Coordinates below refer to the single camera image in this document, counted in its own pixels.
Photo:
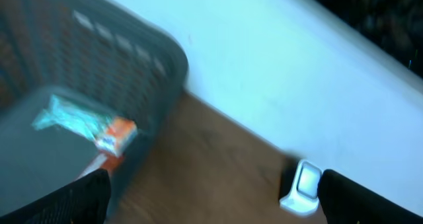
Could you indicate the teal snack wrapper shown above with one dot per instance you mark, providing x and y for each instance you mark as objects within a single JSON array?
[{"x": 72, "y": 116}]

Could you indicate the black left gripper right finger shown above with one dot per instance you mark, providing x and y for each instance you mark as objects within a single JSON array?
[{"x": 346, "y": 202}]

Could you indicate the white barcode scanner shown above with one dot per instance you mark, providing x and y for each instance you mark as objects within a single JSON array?
[{"x": 299, "y": 187}]

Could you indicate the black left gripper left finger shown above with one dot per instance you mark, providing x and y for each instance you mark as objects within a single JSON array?
[{"x": 82, "y": 201}]

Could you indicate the small orange box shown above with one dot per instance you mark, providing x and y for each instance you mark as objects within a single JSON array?
[{"x": 117, "y": 136}]

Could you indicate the grey plastic mesh basket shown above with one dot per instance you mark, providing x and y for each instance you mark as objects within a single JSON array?
[{"x": 95, "y": 54}]

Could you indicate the brown orange snack bar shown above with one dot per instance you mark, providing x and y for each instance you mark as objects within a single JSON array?
[{"x": 105, "y": 161}]

